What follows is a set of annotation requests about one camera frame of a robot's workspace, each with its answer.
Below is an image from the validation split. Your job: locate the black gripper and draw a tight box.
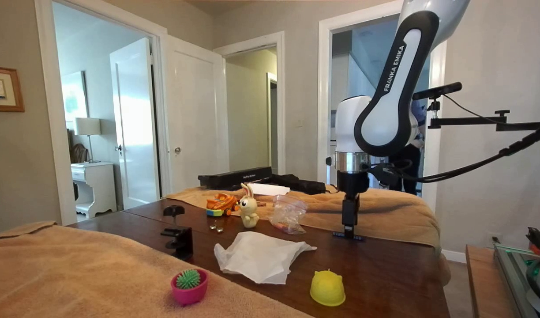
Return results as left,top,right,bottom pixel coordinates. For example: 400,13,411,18
337,172,369,239

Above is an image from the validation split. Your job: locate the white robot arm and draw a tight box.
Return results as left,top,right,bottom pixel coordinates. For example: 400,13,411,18
335,0,469,241

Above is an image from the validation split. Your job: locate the clear plastic bag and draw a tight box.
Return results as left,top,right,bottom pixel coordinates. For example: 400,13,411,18
270,196,307,235

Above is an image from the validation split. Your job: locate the black bag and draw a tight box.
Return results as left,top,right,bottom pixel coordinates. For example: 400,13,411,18
264,175,326,195

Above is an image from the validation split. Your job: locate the tan towel far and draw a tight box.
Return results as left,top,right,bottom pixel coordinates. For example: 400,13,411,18
167,188,439,248

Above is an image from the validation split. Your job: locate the tan towel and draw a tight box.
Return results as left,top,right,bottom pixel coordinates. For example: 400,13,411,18
167,188,439,248
0,221,309,318

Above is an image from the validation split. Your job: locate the yellow silicone cup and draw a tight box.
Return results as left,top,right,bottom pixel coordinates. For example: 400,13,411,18
309,271,346,308

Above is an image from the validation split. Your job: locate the white crumpled cloth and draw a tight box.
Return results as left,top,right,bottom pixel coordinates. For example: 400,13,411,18
213,232,314,285

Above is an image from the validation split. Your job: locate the white paper box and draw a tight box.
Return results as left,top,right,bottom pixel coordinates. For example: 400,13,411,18
247,182,289,196

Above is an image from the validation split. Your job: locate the orange toy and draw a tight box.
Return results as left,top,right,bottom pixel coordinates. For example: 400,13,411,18
206,193,238,216

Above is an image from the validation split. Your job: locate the black keyboard case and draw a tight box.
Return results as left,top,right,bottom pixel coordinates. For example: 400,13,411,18
197,166,271,189

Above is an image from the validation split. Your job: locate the green spiky ball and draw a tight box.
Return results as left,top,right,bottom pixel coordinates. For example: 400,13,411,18
176,271,201,290

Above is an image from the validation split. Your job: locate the pink bowl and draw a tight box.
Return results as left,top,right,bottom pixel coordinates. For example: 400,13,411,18
171,269,208,306

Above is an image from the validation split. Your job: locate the white door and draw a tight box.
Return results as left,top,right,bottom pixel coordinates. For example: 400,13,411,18
166,37,229,193

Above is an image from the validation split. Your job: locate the white side table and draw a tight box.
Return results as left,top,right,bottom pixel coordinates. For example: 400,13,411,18
70,163,116,219

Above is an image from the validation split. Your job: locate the table lamp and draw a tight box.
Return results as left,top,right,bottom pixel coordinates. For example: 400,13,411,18
74,119,100,161

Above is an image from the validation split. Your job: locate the tan towel near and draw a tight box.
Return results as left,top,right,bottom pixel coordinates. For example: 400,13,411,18
0,221,309,318

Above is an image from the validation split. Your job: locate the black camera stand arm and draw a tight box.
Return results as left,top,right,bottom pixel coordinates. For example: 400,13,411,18
413,82,540,133

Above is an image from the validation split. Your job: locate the black clamp mount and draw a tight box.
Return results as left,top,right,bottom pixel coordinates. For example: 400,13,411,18
160,205,194,260

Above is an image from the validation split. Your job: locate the black cable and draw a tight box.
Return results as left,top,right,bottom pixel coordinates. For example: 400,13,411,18
374,120,540,186

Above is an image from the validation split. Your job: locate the framed picture brown frame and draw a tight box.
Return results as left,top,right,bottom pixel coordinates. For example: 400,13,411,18
0,67,24,113

